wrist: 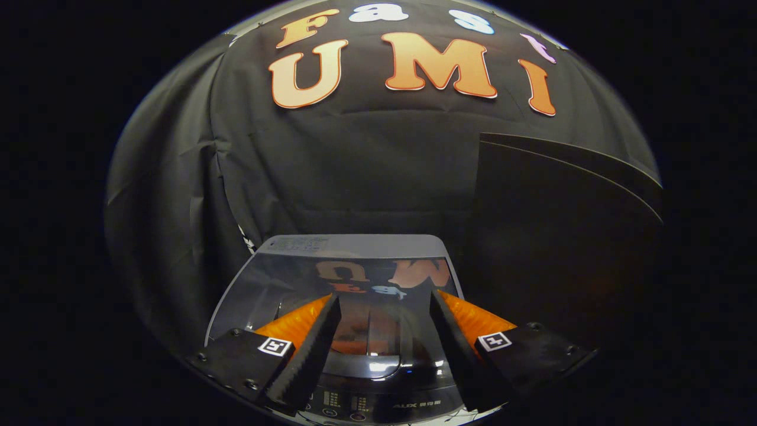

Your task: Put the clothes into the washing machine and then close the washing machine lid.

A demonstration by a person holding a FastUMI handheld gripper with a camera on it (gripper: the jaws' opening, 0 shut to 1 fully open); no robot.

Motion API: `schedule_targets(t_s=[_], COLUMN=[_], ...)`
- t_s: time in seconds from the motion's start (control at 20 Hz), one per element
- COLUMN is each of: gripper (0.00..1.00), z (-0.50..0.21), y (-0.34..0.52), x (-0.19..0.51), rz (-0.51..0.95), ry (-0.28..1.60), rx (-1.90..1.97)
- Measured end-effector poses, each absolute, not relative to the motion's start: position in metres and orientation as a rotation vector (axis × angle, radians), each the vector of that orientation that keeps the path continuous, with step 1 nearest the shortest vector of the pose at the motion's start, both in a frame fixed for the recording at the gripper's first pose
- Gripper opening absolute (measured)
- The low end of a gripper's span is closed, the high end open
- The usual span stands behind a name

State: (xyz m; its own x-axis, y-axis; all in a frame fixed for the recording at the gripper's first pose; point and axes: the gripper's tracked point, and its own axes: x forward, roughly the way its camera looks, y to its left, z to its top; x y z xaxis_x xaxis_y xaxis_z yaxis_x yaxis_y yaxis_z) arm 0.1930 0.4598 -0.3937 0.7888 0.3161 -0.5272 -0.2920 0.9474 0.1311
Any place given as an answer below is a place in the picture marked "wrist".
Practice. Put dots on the grey top-load washing machine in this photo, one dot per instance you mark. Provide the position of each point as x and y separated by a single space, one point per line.
390 402

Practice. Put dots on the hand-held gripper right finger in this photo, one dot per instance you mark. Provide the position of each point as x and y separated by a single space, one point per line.
455 355

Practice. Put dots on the washing machine glass lid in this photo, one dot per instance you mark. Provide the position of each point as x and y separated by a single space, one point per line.
378 278

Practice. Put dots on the black backdrop cloth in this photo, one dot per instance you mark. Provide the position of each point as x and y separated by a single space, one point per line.
355 171

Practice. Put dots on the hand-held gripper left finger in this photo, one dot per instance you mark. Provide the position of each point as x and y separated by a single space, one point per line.
316 349

